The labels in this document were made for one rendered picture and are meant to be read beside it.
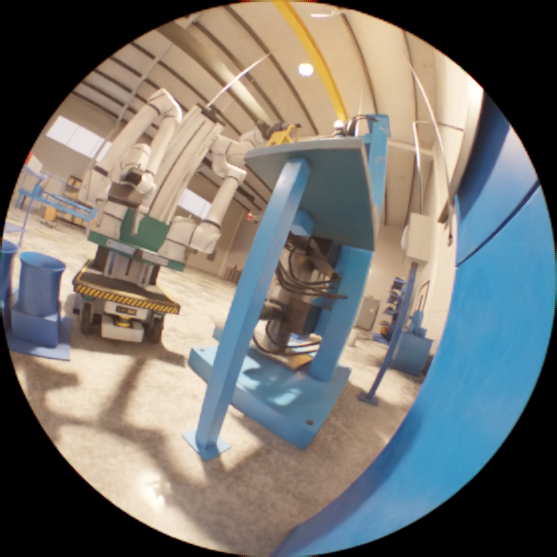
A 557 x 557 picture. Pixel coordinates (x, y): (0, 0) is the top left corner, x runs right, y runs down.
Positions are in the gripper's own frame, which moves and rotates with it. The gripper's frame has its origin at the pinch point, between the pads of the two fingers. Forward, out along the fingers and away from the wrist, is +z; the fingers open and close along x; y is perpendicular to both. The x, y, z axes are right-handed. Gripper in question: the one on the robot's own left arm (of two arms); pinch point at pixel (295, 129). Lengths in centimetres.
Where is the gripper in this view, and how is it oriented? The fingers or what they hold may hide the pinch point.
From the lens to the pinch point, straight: 96.1
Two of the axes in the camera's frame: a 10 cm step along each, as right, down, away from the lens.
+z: 8.1, 2.5, -5.2
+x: -3.3, 9.4, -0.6
